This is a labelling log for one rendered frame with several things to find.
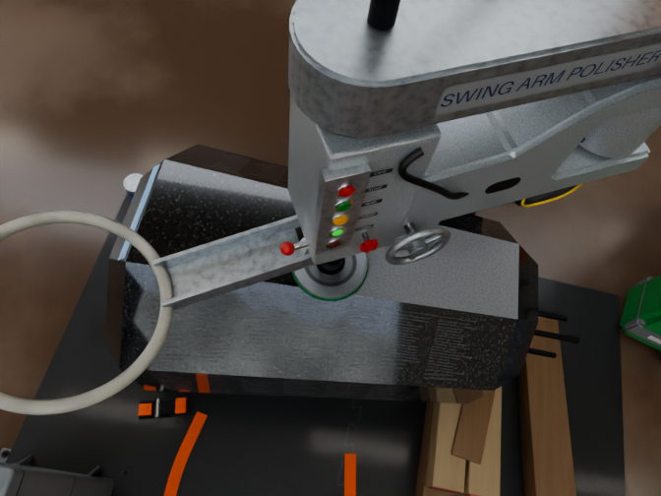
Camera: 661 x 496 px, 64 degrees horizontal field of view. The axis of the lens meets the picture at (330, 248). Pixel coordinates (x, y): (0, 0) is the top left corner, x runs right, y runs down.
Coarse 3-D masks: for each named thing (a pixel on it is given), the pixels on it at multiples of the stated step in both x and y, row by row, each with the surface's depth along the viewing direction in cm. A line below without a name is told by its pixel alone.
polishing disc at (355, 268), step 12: (300, 240) 152; (348, 264) 150; (360, 264) 150; (300, 276) 147; (312, 276) 148; (324, 276) 148; (336, 276) 148; (348, 276) 149; (360, 276) 149; (312, 288) 146; (324, 288) 146; (336, 288) 147; (348, 288) 147
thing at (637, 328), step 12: (660, 276) 234; (636, 288) 246; (648, 288) 237; (660, 288) 229; (636, 300) 241; (648, 300) 232; (660, 300) 224; (624, 312) 246; (636, 312) 236; (648, 312) 228; (660, 312) 222; (624, 324) 242; (636, 324) 233; (648, 324) 229; (660, 324) 224; (636, 336) 239; (648, 336) 234; (660, 336) 231; (660, 348) 239
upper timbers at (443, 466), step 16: (496, 400) 203; (448, 416) 199; (496, 416) 200; (432, 432) 203; (448, 432) 196; (496, 432) 198; (432, 448) 198; (448, 448) 194; (496, 448) 195; (432, 464) 194; (448, 464) 191; (464, 464) 192; (496, 464) 193; (432, 480) 189; (448, 480) 189; (464, 480) 194; (480, 480) 190; (496, 480) 190
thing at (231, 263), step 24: (216, 240) 130; (240, 240) 132; (264, 240) 134; (288, 240) 134; (168, 264) 131; (192, 264) 132; (216, 264) 132; (240, 264) 132; (264, 264) 132; (288, 264) 127; (312, 264) 131; (192, 288) 130; (216, 288) 125
